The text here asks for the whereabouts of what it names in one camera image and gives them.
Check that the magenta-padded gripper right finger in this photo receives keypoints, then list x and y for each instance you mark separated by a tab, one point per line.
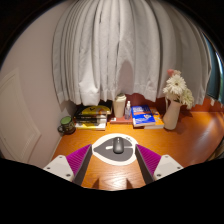
163	165

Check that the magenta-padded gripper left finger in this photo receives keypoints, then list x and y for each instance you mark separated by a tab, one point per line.
63	165

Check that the black computer mouse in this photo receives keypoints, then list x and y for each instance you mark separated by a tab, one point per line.
118	145

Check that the white and grey mouse pad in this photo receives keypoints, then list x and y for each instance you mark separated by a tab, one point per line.
106	155

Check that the green mug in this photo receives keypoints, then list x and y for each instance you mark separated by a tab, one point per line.
67	125

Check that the orange cover book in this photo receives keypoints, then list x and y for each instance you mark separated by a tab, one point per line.
158	121

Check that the yellow and white book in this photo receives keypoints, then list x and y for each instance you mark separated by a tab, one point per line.
90	126

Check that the cream ceramic vase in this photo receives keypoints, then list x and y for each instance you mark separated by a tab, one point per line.
171	116

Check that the dark cover book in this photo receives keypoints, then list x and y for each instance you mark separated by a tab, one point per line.
90	117
90	121

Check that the blue cover book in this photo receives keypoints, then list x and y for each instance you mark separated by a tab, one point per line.
142	115

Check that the yellow and black book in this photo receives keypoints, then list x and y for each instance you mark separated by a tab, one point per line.
95	110

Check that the clear spray bottle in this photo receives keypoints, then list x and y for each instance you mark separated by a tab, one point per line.
128	111

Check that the red-brown book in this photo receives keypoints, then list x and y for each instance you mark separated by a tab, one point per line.
116	120

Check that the cream tumbler with lid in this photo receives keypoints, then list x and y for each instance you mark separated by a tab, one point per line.
119	106

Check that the white and pink flower bouquet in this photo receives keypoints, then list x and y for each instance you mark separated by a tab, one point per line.
176	85

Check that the dark window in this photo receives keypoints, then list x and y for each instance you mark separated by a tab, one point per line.
215	76

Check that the white curtain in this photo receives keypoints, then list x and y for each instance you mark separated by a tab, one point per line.
116	50

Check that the white wall socket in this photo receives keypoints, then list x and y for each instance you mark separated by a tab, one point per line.
212	102

